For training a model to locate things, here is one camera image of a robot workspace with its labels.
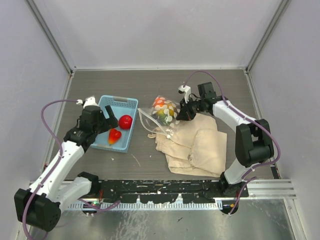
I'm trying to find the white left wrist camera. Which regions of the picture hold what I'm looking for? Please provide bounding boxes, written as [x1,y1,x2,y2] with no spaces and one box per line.
[82,96,99,109]

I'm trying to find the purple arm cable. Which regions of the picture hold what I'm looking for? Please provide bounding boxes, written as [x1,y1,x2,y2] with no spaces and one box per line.
[182,70,281,216]
[21,99,122,240]

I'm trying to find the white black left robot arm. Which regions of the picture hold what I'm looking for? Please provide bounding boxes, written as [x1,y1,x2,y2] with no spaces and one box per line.
[14,105,119,232]

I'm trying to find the black paint-chipped base rail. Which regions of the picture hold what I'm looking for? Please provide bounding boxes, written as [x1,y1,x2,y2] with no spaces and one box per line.
[81,179,249,204]

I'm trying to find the green fake fruit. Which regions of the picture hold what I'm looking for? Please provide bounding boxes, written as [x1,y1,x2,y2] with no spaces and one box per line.
[155,106,175,124]

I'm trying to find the aluminium frame rail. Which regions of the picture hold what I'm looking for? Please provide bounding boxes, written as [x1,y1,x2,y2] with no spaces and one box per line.
[25,0,76,75]

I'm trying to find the red fake apple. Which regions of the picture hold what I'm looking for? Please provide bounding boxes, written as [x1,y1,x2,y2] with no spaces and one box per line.
[118,114,133,130]

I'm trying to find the clear polka dot zip bag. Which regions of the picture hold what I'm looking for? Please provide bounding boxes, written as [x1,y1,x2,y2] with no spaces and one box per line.
[138,95,181,139]

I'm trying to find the orange fake fruit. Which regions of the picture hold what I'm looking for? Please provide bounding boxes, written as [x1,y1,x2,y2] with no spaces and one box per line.
[152,96,170,111]

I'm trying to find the light blue slotted cable duct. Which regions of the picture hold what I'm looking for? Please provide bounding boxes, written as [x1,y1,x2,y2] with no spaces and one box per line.
[67,199,223,211]

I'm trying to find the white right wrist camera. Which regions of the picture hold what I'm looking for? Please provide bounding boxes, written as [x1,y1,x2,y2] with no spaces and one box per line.
[178,85,191,104]

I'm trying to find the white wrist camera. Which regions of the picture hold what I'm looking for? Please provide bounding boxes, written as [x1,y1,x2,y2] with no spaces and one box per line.
[82,96,99,109]
[178,85,191,104]

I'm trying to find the light blue plastic basket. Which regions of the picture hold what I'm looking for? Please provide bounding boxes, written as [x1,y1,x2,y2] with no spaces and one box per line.
[89,94,139,154]

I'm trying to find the red yellow fake pear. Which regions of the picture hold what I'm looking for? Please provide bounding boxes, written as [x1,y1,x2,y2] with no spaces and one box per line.
[108,128,122,145]

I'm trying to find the beige folded fabric garment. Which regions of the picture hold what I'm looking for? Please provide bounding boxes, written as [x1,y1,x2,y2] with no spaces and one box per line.
[148,113,227,178]

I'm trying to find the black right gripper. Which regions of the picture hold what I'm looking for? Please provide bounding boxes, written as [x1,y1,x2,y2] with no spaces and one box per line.
[176,96,205,122]

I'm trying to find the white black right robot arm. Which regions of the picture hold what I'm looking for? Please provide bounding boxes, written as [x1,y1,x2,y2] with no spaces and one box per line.
[177,82,275,197]

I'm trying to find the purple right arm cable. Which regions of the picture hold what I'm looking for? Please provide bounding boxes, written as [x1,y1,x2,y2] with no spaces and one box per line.
[182,70,281,216]

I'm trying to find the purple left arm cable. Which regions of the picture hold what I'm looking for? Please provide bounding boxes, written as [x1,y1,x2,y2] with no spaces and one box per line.
[21,99,122,240]

